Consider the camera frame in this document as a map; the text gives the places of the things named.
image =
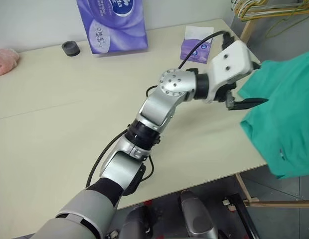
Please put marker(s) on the wooden crossbar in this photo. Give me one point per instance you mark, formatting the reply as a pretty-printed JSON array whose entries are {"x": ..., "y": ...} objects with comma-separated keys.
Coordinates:
[{"x": 281, "y": 203}]

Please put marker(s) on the small purple tissue pack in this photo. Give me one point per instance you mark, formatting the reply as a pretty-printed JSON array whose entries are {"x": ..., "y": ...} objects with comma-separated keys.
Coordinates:
[{"x": 195, "y": 48}]

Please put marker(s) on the wooden clothes rack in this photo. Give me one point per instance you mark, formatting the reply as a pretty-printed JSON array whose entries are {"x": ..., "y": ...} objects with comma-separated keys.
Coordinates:
[{"x": 248, "y": 32}]

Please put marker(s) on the black metal frame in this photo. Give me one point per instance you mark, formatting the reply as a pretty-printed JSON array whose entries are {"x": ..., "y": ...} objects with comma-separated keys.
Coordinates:
[{"x": 240, "y": 214}]

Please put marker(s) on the large purple tissue pack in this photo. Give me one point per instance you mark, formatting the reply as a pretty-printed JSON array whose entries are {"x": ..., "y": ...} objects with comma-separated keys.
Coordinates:
[{"x": 112, "y": 25}]

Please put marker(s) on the pink cloth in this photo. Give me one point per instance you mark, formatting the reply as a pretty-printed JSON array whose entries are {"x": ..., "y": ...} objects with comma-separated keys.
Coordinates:
[{"x": 5, "y": 62}]

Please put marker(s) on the wooden table leg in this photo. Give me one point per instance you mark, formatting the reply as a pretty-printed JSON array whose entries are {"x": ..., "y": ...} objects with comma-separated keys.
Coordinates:
[{"x": 246, "y": 189}]

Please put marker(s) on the green shorts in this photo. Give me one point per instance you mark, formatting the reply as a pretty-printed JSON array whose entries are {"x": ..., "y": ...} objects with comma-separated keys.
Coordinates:
[{"x": 281, "y": 104}]

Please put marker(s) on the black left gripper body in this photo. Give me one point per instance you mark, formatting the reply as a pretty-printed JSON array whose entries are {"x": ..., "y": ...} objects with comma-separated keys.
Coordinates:
[{"x": 225, "y": 95}]

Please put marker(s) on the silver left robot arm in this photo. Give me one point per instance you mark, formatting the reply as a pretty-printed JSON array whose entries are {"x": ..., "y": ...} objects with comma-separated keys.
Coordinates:
[{"x": 157, "y": 109}]

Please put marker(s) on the dark grey rounded shape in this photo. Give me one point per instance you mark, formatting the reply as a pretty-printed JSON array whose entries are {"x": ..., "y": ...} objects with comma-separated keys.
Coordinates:
[
  {"x": 198, "y": 219},
  {"x": 137, "y": 222}
]

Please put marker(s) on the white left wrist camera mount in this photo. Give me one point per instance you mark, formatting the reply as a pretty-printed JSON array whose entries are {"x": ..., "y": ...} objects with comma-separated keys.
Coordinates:
[{"x": 229, "y": 62}]

